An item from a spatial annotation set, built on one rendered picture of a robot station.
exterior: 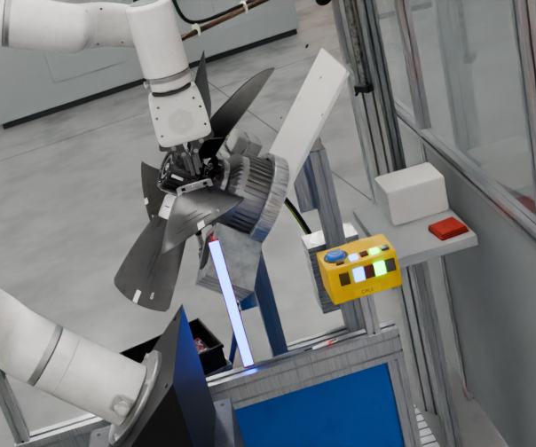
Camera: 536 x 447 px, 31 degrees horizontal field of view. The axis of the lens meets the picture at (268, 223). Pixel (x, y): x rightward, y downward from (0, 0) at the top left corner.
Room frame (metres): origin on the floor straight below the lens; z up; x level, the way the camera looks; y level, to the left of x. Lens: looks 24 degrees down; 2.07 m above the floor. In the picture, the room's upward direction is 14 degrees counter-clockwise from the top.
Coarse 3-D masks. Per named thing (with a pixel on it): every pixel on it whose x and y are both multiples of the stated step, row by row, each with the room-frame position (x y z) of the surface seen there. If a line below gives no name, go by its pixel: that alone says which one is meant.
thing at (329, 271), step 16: (368, 240) 1.96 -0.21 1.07; (384, 240) 1.94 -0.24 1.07; (320, 256) 1.94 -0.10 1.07; (368, 256) 1.88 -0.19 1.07; (384, 256) 1.88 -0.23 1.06; (320, 272) 1.96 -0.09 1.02; (336, 272) 1.87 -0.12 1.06; (352, 272) 1.87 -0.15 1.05; (336, 288) 1.87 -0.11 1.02; (352, 288) 1.87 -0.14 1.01; (368, 288) 1.88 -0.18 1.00; (384, 288) 1.88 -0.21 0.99; (336, 304) 1.87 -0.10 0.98
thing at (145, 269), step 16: (160, 224) 2.31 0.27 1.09; (144, 240) 2.31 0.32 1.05; (160, 240) 2.28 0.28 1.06; (128, 256) 2.32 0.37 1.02; (144, 256) 2.28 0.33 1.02; (160, 256) 2.26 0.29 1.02; (176, 256) 2.24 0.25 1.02; (128, 272) 2.29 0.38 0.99; (144, 272) 2.26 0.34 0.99; (160, 272) 2.23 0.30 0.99; (176, 272) 2.21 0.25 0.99; (128, 288) 2.27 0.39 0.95; (144, 288) 2.23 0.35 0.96; (160, 288) 2.21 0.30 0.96; (144, 304) 2.20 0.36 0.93; (160, 304) 2.18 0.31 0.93
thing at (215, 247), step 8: (216, 248) 1.91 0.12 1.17; (216, 256) 1.91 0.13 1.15; (216, 264) 1.91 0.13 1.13; (224, 264) 1.91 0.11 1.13; (224, 272) 1.91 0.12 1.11; (224, 280) 1.91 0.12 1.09; (224, 288) 1.91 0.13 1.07; (232, 296) 1.91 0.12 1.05; (232, 304) 1.91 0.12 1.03; (232, 312) 1.91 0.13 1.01; (232, 320) 1.91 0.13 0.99; (240, 320) 1.91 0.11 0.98; (240, 328) 1.91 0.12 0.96; (240, 336) 1.91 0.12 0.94; (240, 344) 1.91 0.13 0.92; (240, 352) 1.91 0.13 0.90; (248, 352) 1.91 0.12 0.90; (248, 360) 1.91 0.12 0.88
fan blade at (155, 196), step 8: (144, 168) 2.62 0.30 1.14; (152, 168) 2.54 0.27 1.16; (144, 176) 2.62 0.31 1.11; (152, 176) 2.55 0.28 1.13; (144, 184) 2.63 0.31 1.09; (152, 184) 2.55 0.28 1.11; (144, 192) 2.63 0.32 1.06; (152, 192) 2.56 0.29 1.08; (160, 192) 2.51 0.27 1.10; (168, 192) 2.47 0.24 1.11; (152, 200) 2.57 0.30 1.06; (160, 200) 2.52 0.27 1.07; (152, 208) 2.57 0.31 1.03; (160, 208) 2.53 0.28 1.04
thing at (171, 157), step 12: (168, 156) 2.39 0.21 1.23; (180, 156) 2.32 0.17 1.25; (216, 156) 2.37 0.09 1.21; (180, 168) 2.30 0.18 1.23; (204, 168) 2.33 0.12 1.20; (216, 168) 2.32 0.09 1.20; (168, 180) 2.29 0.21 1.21; (180, 180) 2.29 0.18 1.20; (192, 180) 2.29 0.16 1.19; (216, 180) 2.29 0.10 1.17
